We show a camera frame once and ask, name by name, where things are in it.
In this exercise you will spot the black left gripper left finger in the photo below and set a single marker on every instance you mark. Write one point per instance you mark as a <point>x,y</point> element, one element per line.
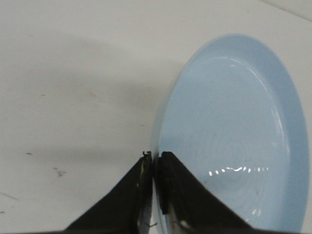
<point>127,207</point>

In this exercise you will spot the light blue round plate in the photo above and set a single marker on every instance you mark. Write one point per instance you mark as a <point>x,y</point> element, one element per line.
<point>234,119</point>

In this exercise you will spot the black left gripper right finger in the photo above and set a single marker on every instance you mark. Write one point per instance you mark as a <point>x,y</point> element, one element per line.
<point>186,204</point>

